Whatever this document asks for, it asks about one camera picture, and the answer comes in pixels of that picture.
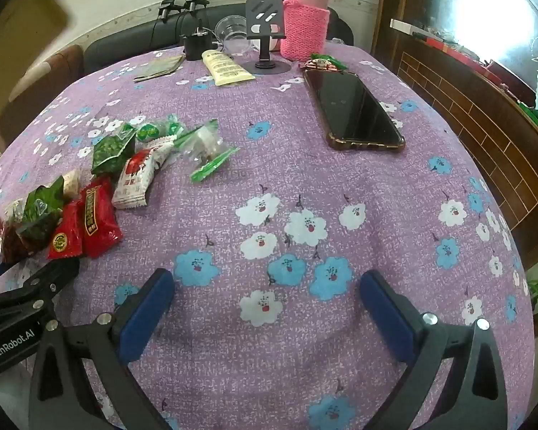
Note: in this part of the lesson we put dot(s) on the white round container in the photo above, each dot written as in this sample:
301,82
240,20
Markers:
273,45

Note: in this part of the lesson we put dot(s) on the black leather sofa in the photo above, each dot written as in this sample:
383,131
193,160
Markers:
116,40

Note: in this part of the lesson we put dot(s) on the brown armchair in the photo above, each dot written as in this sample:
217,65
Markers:
49,76

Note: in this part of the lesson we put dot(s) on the purple floral tablecloth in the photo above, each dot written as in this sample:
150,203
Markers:
273,152

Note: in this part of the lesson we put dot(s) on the white and red snack packet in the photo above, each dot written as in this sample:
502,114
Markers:
134,179
162,150

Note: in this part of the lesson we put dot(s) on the dark wooden door frame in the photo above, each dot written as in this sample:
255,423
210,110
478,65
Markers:
388,0

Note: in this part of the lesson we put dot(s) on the black phone stand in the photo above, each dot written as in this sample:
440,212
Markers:
263,13

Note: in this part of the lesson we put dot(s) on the cream squeeze tube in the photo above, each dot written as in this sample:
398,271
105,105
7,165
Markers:
226,69

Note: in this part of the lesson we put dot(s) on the cardboard box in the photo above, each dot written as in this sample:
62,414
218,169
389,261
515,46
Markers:
18,31

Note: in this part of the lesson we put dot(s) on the small black box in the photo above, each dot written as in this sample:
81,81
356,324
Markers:
196,47

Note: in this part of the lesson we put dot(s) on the greenish thin booklet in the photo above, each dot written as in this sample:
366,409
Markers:
159,68

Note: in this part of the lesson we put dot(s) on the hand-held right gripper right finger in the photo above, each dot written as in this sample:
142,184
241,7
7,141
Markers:
388,318

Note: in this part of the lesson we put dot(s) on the green and red candy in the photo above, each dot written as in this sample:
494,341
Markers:
325,62

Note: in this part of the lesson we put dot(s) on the small green white packet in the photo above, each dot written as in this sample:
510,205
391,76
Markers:
172,126
147,132

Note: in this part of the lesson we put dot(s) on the dark green snack packet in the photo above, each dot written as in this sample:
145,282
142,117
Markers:
40,215

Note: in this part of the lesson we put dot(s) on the small red snack packet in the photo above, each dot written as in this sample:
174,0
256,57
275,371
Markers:
65,239

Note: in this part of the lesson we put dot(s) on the brown brick-pattern counter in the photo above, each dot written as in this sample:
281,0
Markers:
466,112

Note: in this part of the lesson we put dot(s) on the green pea snack packet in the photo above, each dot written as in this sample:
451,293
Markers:
110,152

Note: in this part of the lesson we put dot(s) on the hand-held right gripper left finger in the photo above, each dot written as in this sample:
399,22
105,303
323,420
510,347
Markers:
148,318

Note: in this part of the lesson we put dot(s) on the clear green-edged packet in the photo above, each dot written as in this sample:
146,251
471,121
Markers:
201,136
210,161

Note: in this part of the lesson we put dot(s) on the black clamp device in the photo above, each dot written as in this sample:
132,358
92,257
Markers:
193,1
168,9

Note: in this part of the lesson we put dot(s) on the black smartphone in case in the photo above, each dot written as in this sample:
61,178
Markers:
354,107

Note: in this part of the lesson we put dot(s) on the pink bottle with knitted sleeve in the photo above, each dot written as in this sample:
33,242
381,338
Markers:
305,27

